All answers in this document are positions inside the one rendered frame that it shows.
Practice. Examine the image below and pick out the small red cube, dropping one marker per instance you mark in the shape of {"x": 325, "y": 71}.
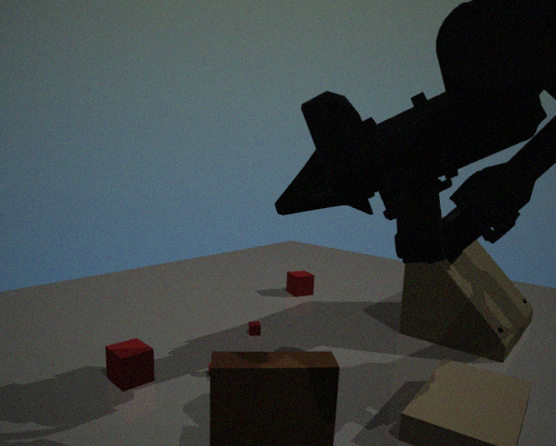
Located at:
{"x": 254, "y": 329}

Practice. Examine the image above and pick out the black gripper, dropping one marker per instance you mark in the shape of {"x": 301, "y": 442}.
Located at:
{"x": 351, "y": 156}

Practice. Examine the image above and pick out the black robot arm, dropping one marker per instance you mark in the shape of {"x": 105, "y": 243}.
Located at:
{"x": 496, "y": 57}

